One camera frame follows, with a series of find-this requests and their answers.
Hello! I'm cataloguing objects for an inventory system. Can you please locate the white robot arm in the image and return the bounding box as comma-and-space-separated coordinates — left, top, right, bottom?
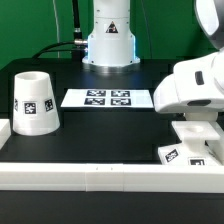
82, 0, 224, 113

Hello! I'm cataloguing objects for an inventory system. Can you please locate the white left wall block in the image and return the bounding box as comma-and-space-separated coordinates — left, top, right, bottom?
0, 119, 11, 150

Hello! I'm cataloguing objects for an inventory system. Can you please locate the white lamp base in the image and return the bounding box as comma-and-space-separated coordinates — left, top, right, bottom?
158, 121, 221, 166

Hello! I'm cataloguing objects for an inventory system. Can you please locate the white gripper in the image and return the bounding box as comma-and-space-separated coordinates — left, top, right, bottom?
153, 51, 224, 114

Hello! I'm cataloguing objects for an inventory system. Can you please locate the white lamp shade cone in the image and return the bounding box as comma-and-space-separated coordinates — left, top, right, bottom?
13, 71, 60, 136

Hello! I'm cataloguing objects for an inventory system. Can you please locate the thin white cable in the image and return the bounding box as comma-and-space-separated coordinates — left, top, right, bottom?
52, 0, 62, 59

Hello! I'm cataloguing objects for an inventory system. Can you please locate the white front wall rail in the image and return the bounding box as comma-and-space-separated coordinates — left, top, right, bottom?
0, 163, 224, 193

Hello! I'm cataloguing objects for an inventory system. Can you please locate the white right wall block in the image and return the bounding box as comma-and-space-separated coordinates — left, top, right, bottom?
208, 122, 224, 165

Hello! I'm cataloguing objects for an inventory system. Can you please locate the white marker sheet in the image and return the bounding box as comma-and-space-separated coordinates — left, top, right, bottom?
61, 89, 154, 109

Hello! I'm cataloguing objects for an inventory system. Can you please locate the white wall block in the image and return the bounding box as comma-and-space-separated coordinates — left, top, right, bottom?
208, 122, 224, 165
0, 119, 11, 150

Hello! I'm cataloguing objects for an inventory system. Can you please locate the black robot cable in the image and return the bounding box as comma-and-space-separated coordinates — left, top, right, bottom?
31, 0, 89, 60

